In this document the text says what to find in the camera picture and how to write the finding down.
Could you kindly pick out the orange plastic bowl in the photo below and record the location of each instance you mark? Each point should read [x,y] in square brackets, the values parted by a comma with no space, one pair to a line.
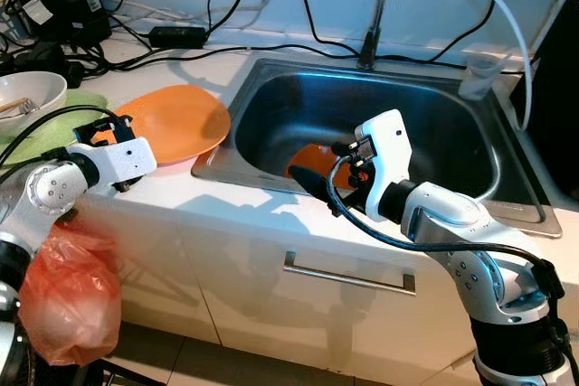
[312,162]

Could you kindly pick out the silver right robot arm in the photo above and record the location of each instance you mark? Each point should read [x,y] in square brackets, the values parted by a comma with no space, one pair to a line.
[452,214]

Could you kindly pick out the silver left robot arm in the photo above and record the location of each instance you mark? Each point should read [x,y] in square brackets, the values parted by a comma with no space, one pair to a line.
[50,192]

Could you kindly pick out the green plate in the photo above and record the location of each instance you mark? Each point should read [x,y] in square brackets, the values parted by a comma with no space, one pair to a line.
[81,101]

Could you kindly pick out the orange plastic plate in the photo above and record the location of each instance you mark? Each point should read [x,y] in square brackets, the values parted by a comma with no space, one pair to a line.
[181,119]

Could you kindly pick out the white bowl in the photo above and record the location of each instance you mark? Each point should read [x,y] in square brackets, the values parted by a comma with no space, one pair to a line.
[41,88]

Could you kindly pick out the stainless steel sink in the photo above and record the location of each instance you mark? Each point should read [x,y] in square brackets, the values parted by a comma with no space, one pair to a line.
[271,106]

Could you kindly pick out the black power adapter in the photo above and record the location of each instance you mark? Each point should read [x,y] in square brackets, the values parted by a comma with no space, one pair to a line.
[176,36]

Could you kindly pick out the chrome faucet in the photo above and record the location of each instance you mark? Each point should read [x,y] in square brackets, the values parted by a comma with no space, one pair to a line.
[371,33]

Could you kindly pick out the black charger box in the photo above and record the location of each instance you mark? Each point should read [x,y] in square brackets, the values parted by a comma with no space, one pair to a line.
[68,15]

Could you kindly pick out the clear plastic cup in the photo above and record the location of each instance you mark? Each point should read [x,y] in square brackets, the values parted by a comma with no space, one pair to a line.
[479,79]

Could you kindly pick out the red plastic bag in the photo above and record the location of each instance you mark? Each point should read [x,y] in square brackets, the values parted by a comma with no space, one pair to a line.
[72,296]

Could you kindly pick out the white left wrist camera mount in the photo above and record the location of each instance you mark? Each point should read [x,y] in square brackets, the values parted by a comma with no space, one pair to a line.
[127,162]

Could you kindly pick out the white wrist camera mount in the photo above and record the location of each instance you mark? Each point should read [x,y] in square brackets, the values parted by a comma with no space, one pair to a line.
[389,137]
[127,162]

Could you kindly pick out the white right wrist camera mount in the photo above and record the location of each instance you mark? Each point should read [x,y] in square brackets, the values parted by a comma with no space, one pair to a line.
[389,137]

